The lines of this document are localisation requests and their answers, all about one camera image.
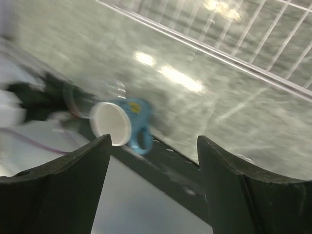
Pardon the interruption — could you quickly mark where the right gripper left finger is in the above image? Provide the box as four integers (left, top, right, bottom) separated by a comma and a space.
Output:
0, 135, 112, 234

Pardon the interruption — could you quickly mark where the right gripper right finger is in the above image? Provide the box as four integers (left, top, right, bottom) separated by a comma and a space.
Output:
197, 136, 312, 234

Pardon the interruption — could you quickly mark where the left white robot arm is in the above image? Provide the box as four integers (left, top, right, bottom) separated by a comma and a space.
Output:
0, 39, 90, 176

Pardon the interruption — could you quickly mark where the black base beam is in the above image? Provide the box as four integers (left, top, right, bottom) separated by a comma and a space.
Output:
4, 73, 210, 224

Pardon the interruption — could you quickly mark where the light blue white mug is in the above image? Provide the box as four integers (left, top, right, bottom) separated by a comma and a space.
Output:
89, 98, 153, 155

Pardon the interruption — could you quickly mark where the left clear glass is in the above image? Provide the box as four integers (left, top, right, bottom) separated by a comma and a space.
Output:
63, 79, 126, 119

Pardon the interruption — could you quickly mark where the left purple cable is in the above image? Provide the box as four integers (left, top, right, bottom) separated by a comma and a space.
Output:
0, 126, 74, 156

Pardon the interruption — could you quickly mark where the white wire dish rack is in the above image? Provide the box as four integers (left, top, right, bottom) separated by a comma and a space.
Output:
102, 0, 312, 98

